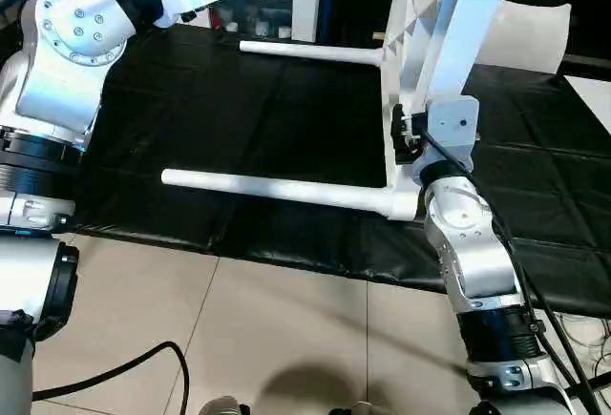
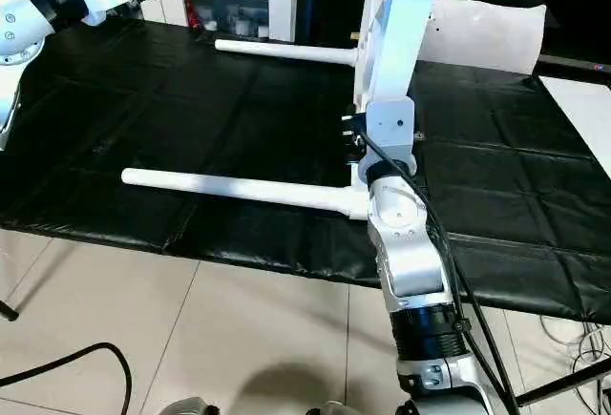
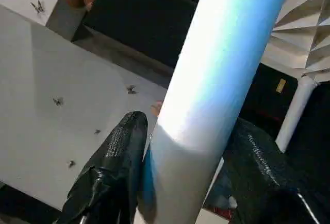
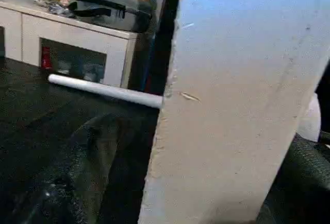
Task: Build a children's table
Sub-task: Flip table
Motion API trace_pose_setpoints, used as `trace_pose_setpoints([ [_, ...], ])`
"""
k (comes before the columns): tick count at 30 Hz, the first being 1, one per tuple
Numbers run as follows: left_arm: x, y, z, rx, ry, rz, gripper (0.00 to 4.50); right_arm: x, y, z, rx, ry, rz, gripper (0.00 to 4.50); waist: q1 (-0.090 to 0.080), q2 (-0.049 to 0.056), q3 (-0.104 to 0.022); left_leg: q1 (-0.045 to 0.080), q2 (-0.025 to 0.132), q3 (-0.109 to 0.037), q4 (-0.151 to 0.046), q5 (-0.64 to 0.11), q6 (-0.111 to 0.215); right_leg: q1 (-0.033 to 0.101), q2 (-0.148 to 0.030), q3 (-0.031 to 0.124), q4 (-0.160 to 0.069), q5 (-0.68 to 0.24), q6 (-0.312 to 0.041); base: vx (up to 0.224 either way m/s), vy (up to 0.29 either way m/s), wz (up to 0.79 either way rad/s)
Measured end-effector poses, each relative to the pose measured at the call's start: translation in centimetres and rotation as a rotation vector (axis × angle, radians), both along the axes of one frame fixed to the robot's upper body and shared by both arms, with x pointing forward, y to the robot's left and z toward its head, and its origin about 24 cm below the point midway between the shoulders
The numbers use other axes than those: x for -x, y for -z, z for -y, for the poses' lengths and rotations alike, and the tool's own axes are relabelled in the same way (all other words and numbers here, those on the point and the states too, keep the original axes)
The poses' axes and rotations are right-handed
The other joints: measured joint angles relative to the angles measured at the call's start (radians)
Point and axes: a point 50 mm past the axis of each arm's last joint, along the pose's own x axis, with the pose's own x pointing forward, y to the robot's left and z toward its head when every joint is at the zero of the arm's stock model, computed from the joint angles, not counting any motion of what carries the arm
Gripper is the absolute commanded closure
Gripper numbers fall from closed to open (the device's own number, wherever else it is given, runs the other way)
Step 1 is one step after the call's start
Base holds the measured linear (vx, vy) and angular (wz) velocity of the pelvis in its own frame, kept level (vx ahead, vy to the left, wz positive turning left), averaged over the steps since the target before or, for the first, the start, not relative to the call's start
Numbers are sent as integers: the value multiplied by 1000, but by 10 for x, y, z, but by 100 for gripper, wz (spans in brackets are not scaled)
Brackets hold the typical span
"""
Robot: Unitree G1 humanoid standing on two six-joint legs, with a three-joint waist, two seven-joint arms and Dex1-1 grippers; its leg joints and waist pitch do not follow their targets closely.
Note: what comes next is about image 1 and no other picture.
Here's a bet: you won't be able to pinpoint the white plastic table top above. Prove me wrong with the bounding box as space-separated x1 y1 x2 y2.
381 0 529 221

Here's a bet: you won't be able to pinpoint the black cabinet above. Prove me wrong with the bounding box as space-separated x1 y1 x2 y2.
319 0 400 47

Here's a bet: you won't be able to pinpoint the white flat board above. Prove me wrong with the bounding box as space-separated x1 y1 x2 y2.
565 73 611 123

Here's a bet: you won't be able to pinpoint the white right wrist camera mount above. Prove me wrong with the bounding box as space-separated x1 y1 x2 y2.
412 96 481 185

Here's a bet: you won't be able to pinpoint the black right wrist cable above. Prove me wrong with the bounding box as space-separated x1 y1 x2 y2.
421 131 600 415

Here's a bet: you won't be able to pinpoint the loose floor cables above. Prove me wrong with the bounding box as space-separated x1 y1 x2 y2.
556 314 611 387

